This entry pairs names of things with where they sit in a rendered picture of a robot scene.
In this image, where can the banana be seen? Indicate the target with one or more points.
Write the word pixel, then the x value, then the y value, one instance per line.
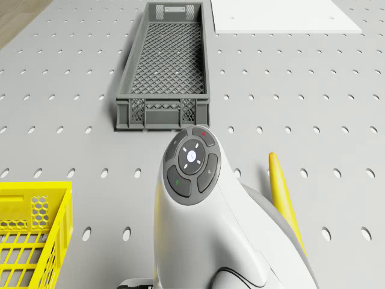
pixel 278 180

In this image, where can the dark grey basket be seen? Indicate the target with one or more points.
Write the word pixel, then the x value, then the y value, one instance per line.
pixel 165 60

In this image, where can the yellow basket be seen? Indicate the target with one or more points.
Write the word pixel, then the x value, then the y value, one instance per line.
pixel 64 210

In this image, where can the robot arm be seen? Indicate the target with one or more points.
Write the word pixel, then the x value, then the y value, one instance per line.
pixel 204 225

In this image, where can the white board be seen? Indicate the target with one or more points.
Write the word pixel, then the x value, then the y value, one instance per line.
pixel 279 15

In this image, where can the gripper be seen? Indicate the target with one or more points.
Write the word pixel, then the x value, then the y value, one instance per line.
pixel 132 283

